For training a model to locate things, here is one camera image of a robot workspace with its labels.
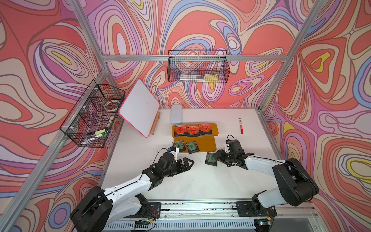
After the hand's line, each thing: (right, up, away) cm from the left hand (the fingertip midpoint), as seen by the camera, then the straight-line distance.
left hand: (191, 165), depth 79 cm
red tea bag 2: (+1, +19, +10) cm, 21 cm away
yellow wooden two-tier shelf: (+8, +17, +8) cm, 20 cm away
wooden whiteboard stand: (-25, +23, +26) cm, 43 cm away
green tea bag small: (+1, +7, +17) cm, 19 cm away
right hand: (+16, 0, +12) cm, 21 cm away
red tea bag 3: (+9, +20, +10) cm, 24 cm away
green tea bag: (+12, 0, +13) cm, 18 cm away
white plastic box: (-11, +31, +37) cm, 49 cm away
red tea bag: (-7, +19, +10) cm, 22 cm away
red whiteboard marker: (+39, +21, +29) cm, 53 cm away
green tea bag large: (-7, +9, +18) cm, 21 cm away
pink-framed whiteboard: (-29, +31, +1) cm, 43 cm away
